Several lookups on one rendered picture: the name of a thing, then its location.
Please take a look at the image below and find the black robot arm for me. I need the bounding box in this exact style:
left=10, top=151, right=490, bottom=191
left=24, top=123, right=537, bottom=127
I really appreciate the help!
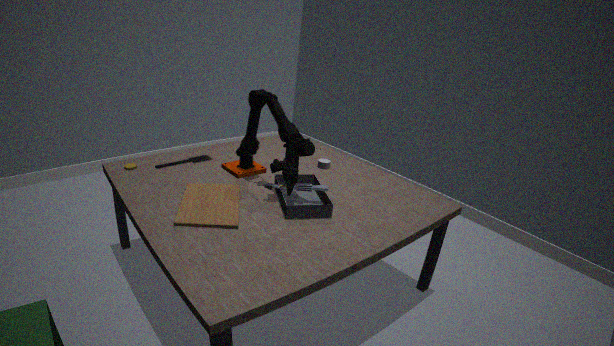
left=236, top=90, right=315, bottom=173

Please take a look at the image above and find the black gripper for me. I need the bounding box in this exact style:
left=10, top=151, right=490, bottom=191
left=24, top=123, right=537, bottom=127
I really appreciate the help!
left=282, top=156, right=299, bottom=196

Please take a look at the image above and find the white short cylinder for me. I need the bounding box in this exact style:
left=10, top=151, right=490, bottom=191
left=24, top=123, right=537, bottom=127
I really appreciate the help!
left=318, top=159, right=331, bottom=169

